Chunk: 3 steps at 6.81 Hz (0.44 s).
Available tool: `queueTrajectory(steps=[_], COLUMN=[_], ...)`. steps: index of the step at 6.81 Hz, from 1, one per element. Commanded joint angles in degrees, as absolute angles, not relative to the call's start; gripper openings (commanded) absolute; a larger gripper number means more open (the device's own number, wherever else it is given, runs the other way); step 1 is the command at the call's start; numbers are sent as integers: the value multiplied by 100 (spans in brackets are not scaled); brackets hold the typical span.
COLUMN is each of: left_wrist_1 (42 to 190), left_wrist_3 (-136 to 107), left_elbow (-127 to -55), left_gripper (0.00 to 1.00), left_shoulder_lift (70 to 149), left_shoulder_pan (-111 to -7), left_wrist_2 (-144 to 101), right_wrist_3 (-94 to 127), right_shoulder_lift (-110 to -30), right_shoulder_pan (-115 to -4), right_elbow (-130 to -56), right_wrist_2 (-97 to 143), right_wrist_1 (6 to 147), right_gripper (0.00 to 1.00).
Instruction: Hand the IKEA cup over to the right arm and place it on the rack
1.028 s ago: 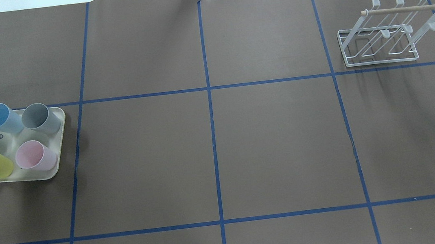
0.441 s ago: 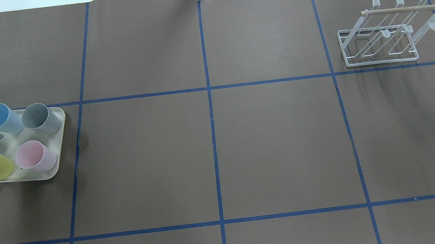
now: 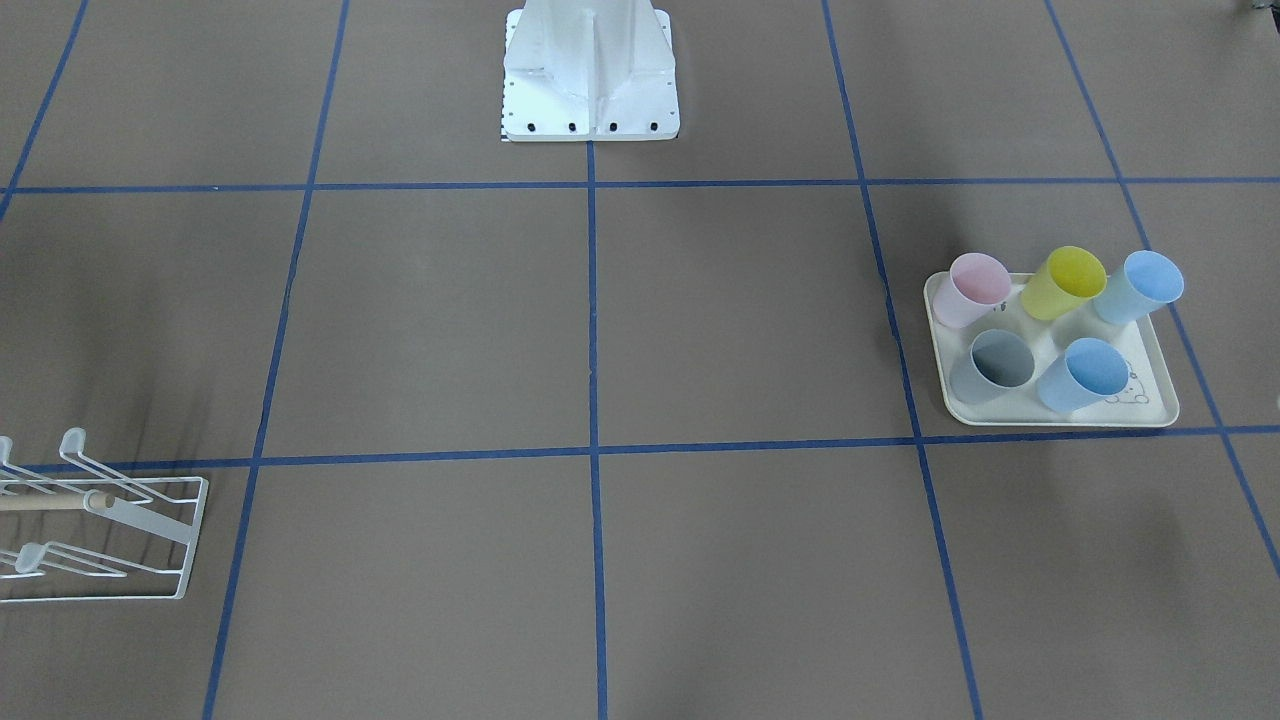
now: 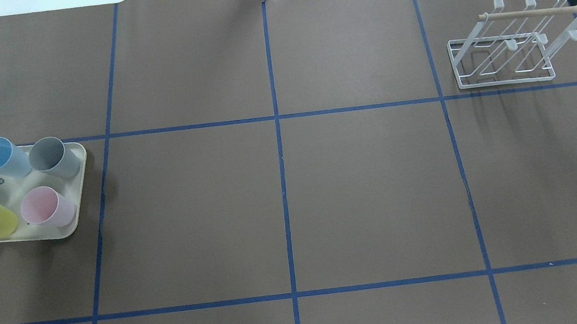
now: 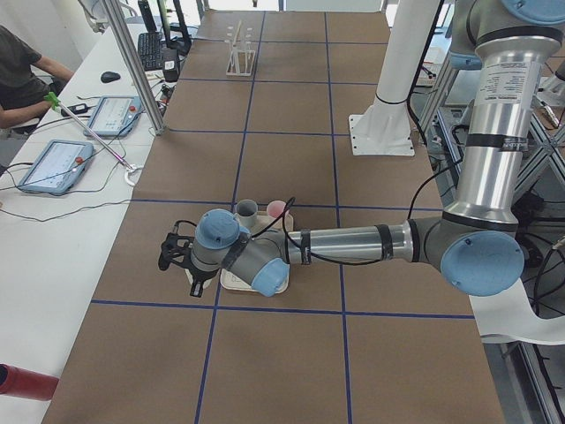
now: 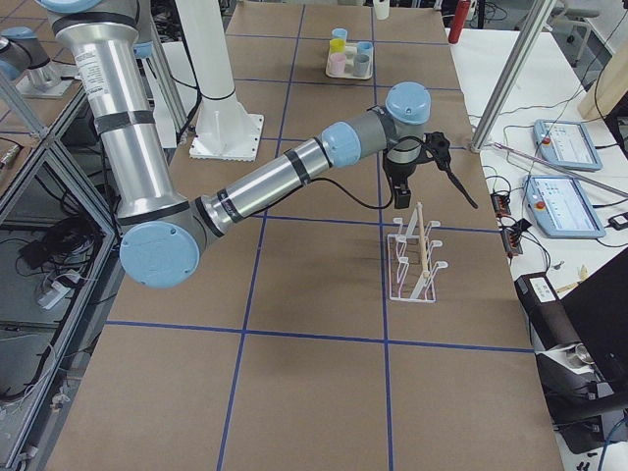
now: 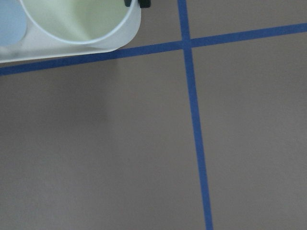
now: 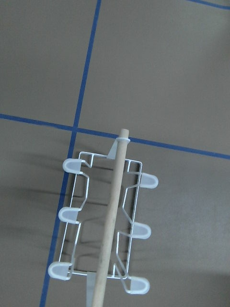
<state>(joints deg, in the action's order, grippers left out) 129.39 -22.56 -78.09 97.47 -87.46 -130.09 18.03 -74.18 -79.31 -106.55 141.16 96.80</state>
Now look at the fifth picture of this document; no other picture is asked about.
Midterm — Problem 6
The teach pendant tablet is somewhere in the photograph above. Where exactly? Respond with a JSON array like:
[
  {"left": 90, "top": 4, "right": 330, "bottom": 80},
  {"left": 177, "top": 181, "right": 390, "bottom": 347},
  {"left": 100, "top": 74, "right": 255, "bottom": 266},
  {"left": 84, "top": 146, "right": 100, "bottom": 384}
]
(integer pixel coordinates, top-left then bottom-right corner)
[
  {"left": 87, "top": 96, "right": 143, "bottom": 138},
  {"left": 18, "top": 140, "right": 94, "bottom": 195}
]

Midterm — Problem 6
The beige plastic tray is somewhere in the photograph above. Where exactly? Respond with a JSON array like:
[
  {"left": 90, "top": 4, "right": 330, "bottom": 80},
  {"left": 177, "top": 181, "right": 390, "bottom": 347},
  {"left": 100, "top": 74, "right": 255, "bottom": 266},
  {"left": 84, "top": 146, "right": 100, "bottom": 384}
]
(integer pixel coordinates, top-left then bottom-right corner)
[{"left": 185, "top": 209, "right": 294, "bottom": 297}]

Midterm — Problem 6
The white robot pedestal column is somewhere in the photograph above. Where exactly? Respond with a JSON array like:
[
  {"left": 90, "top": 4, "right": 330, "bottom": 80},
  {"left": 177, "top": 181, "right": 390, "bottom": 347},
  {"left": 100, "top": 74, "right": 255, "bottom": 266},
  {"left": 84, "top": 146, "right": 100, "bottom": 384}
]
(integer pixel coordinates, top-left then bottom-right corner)
[{"left": 349, "top": 0, "right": 442, "bottom": 156}]

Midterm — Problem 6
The near teach pendant tablet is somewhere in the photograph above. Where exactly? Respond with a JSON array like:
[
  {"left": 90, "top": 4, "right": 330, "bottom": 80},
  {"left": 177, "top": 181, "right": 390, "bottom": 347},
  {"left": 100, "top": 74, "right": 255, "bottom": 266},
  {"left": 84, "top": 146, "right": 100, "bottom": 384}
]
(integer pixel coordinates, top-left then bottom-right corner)
[{"left": 18, "top": 140, "right": 94, "bottom": 195}]

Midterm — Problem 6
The pink plastic cup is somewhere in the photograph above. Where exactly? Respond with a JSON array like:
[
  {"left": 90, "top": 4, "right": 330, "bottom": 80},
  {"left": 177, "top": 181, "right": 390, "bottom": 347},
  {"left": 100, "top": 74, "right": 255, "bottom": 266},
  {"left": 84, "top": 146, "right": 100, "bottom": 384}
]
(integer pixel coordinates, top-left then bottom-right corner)
[{"left": 266, "top": 200, "right": 288, "bottom": 218}]

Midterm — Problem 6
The black computer mouse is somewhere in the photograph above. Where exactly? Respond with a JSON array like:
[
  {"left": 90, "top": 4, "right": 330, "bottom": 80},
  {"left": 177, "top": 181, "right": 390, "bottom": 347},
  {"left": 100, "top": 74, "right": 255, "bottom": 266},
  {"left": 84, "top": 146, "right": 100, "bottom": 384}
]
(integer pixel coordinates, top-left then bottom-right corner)
[{"left": 100, "top": 71, "right": 121, "bottom": 84}]

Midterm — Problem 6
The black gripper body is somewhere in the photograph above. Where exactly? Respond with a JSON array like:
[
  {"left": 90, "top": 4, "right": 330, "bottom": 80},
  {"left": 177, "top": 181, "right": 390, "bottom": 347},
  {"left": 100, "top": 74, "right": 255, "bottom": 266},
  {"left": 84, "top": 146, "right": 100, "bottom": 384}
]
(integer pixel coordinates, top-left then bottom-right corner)
[{"left": 160, "top": 220, "right": 207, "bottom": 280}]

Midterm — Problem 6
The black keyboard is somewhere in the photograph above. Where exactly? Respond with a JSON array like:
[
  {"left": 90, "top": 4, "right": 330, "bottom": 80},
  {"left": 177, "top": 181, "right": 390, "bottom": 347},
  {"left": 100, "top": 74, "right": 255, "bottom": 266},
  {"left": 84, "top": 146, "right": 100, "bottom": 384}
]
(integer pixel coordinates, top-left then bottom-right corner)
[{"left": 137, "top": 32, "right": 163, "bottom": 72}]

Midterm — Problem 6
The red cylinder bottle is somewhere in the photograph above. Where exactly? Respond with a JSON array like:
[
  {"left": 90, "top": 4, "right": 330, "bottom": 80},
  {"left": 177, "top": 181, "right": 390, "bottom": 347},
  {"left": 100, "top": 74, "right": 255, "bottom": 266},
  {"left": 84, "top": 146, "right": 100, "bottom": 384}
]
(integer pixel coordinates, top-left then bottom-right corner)
[{"left": 1, "top": 364, "right": 59, "bottom": 401}]

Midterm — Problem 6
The aluminium frame post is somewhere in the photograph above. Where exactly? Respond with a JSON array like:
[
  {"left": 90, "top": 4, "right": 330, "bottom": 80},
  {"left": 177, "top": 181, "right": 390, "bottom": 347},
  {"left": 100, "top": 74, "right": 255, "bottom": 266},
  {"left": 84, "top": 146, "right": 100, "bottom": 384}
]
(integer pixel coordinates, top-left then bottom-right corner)
[{"left": 102, "top": 0, "right": 165, "bottom": 135}]

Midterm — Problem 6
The white wire cup rack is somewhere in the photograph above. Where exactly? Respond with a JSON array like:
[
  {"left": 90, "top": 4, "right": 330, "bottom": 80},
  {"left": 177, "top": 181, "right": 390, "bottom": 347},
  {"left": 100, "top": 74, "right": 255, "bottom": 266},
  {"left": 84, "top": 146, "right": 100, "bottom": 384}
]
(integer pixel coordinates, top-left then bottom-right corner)
[{"left": 224, "top": 20, "right": 256, "bottom": 77}]

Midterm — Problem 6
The far teach pendant tablet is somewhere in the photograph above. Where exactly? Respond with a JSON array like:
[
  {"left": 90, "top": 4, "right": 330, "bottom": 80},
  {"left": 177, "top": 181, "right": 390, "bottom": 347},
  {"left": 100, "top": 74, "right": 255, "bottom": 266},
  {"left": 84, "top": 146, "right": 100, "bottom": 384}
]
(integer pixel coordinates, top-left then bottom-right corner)
[{"left": 87, "top": 96, "right": 143, "bottom": 138}]

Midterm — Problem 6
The metal reacher grabber stick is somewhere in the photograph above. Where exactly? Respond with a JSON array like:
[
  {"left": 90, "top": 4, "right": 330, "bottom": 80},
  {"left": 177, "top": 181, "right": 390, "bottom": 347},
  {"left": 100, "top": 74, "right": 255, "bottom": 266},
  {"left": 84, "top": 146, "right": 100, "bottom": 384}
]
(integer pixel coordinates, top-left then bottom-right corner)
[{"left": 44, "top": 92, "right": 143, "bottom": 186}]

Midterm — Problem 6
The seated person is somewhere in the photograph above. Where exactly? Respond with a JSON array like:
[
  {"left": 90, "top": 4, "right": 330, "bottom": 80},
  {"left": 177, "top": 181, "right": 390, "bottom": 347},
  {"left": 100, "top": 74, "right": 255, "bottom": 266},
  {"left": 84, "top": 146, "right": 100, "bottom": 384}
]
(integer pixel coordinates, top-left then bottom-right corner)
[{"left": 1, "top": 26, "right": 74, "bottom": 129}]

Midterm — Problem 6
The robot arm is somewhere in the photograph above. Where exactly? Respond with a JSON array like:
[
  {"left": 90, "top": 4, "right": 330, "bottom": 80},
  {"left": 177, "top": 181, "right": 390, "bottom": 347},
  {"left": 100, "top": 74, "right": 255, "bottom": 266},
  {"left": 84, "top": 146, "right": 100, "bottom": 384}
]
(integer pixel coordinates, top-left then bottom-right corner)
[{"left": 158, "top": 1, "right": 564, "bottom": 297}]

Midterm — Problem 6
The grey plastic cup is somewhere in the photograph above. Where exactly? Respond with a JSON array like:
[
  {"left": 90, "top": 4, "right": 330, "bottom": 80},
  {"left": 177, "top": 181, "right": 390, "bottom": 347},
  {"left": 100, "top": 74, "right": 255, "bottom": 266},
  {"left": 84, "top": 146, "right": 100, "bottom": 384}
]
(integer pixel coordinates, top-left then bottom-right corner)
[{"left": 236, "top": 199, "right": 258, "bottom": 230}]

